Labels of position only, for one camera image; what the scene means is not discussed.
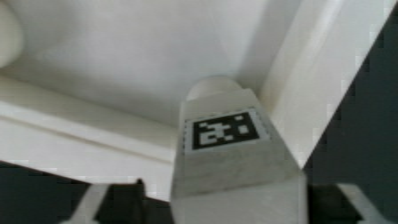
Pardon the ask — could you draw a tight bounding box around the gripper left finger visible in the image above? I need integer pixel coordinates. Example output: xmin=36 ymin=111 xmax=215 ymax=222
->
xmin=59 ymin=180 xmax=172 ymax=224

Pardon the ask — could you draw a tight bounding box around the white table leg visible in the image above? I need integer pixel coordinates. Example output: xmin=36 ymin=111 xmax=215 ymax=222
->
xmin=171 ymin=76 xmax=309 ymax=224

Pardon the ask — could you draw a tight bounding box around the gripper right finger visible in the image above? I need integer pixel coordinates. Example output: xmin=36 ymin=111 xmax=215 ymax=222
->
xmin=308 ymin=183 xmax=393 ymax=224

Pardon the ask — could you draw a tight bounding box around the white square table top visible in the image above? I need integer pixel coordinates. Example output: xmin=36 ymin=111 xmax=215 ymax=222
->
xmin=0 ymin=0 xmax=398 ymax=162

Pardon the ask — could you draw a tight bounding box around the white U-shaped obstacle fence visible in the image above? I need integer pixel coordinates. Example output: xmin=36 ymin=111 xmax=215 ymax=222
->
xmin=0 ymin=119 xmax=172 ymax=201

